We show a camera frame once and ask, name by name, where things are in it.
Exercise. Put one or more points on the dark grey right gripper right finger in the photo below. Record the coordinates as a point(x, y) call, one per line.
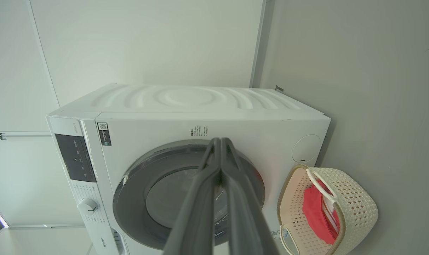
point(242, 212)

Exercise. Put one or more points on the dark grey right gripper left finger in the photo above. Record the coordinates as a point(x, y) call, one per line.
point(196, 205)

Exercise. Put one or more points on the round dark glass washer door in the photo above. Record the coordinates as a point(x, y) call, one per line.
point(136, 198)

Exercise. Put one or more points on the red white-striped garment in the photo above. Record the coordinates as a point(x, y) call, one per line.
point(315, 212)

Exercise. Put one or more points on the white front-loading washing machine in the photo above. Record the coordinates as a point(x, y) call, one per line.
point(158, 106)

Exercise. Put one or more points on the cream perforated laundry basket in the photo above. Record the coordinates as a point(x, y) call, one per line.
point(356, 209)

